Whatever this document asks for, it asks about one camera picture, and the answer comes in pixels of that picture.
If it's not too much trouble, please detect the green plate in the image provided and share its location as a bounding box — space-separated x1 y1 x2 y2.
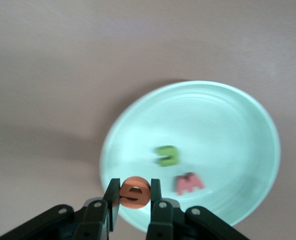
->
99 80 281 232

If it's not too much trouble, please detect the pink foam letter w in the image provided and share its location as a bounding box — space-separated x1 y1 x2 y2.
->
174 172 205 196

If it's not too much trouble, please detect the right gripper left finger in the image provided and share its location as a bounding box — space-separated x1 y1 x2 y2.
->
0 178 121 240

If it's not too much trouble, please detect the green foam letter u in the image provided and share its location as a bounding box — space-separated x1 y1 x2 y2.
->
154 145 181 168

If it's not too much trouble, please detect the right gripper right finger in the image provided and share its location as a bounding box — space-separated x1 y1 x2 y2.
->
145 178 250 240

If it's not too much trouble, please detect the orange foam letter e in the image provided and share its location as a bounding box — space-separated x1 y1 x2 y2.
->
119 176 152 210

